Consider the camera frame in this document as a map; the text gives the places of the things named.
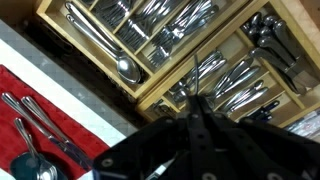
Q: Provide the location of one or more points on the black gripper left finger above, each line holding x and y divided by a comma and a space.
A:
156, 143

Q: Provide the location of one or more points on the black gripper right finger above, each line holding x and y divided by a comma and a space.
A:
253, 150

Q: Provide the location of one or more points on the large steel serving spoon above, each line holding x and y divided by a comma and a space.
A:
128, 70
90, 28

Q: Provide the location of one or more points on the wooden spoon organizer tray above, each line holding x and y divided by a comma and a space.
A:
231, 43

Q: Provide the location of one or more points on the clear plastic packaging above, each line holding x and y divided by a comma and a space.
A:
306, 125

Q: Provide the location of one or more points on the wooden fork organizer tray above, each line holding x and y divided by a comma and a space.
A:
173, 68

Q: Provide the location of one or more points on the steel table knife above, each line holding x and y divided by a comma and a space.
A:
33, 120
43, 116

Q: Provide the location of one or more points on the red cloth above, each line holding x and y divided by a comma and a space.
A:
13, 140

